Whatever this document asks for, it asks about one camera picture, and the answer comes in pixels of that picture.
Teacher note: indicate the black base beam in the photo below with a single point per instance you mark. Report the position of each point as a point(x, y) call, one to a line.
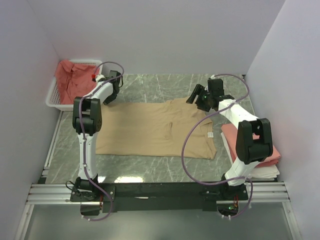
point(154, 196)

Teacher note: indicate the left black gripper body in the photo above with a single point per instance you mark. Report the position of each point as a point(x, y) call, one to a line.
point(111, 97)

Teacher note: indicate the white plastic basket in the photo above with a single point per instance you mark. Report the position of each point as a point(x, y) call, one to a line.
point(53, 97)

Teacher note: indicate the folded pink t shirt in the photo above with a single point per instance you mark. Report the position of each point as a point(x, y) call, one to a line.
point(230, 133)

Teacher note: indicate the folded white t shirt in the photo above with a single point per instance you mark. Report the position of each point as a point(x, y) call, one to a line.
point(265, 173)

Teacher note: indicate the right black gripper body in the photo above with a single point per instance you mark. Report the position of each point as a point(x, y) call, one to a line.
point(203, 100)

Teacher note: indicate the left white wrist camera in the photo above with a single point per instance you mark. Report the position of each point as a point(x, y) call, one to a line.
point(97, 77)

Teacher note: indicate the aluminium rail frame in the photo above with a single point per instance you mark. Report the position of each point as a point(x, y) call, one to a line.
point(58, 194)

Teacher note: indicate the beige t shirt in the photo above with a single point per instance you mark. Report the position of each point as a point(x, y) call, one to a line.
point(155, 129)

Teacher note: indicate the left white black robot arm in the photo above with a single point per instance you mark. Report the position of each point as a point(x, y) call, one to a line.
point(87, 122)

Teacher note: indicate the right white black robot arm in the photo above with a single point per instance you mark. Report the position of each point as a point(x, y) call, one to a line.
point(254, 141)

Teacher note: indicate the crumpled pink t shirt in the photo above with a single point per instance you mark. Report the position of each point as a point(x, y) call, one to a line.
point(73, 80)

